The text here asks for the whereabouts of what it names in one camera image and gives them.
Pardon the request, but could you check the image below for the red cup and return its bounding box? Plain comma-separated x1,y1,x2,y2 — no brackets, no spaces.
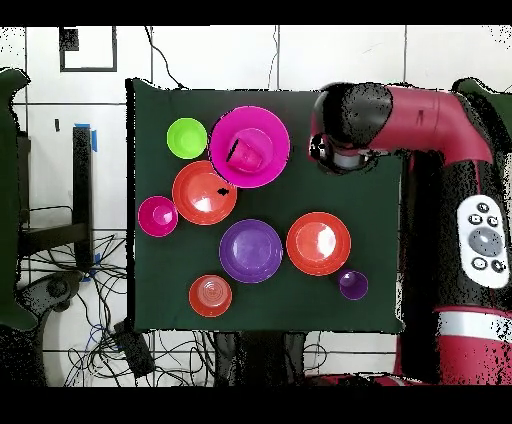
225,137,266,174

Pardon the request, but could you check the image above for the large orange bowl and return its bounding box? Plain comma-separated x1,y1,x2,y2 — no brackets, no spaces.
286,211,353,277
171,160,239,226

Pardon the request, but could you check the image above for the large pink bowl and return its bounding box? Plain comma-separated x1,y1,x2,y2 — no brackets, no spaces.
208,105,292,190

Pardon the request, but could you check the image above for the purple bowl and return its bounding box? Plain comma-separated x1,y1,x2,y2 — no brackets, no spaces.
218,218,284,284

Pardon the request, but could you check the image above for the dark green tablecloth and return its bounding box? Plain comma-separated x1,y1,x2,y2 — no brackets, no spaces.
126,77,413,335

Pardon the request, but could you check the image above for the small orange bowl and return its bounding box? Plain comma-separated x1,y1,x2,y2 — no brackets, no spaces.
188,274,234,319

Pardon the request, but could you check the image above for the small red bowl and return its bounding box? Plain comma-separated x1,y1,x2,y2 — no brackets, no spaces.
137,195,180,238

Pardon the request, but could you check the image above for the small green bowl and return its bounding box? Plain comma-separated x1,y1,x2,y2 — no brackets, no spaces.
166,116,208,160

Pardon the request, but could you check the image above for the purple cup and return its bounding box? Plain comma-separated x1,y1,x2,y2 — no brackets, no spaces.
336,268,370,302

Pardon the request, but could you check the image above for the blue tape strip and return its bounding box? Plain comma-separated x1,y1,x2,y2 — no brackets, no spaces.
81,252,102,283
74,122,98,153

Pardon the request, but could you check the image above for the black metal stand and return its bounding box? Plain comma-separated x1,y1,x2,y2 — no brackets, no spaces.
17,126,94,273

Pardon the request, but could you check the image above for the black power box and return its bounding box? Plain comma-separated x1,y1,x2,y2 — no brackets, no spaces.
111,321,156,379

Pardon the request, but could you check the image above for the black tape square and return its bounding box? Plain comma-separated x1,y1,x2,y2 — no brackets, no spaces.
58,25,119,74

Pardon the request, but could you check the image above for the green cloth covered table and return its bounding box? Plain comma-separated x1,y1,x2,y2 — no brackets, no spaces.
451,77,512,133
0,66,38,332

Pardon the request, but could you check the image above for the tangle of floor cables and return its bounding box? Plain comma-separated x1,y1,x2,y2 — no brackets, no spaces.
19,233,217,387

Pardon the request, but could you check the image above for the black floor cable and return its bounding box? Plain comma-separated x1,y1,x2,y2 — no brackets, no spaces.
143,25,188,91

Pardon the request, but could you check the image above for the gray pedestal leg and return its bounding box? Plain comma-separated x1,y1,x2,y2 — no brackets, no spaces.
15,270,85,321

